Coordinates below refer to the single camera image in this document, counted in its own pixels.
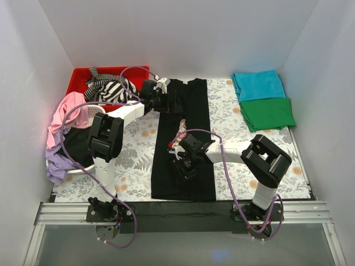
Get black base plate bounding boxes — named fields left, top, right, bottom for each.
left=230, top=202, right=283, bottom=222
left=85, top=205, right=133, bottom=223

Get black white striped shirt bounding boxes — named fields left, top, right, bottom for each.
left=84, top=67, right=139, bottom=103

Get floral patterned table mat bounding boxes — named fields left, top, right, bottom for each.
left=54, top=79, right=311, bottom=202

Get black shirt in basket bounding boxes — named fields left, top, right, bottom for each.
left=64, top=127, right=94, bottom=168

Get red plastic bin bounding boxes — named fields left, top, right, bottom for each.
left=65, top=66, right=149, bottom=112

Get black floral print t shirt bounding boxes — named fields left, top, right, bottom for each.
left=151, top=79, right=216, bottom=202

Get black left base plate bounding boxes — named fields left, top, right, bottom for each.
left=85, top=205, right=133, bottom=223

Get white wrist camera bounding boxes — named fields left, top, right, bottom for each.
left=168, top=142, right=185, bottom=160
left=154, top=78, right=170, bottom=94

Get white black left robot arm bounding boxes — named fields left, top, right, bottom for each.
left=87, top=78, right=175, bottom=222

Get white plastic laundry basket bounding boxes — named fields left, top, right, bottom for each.
left=46, top=105, right=105, bottom=179

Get pink shirt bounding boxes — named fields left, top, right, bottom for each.
left=47, top=92, right=89, bottom=149

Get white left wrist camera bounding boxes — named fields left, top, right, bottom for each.
left=154, top=78, right=170, bottom=94

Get aluminium frame rail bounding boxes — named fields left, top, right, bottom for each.
left=35, top=200, right=333, bottom=225

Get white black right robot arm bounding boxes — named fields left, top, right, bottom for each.
left=168, top=134, right=292, bottom=220

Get lavender shirt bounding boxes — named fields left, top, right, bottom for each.
left=45, top=130, right=77, bottom=184

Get folded blue t shirt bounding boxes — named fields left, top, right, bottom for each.
left=231, top=70, right=286, bottom=102

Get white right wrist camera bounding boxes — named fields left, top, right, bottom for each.
left=168, top=142, right=185, bottom=160

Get folded green t shirt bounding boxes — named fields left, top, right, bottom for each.
left=240, top=98, right=296, bottom=132

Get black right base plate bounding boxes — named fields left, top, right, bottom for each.
left=230, top=202, right=283, bottom=222

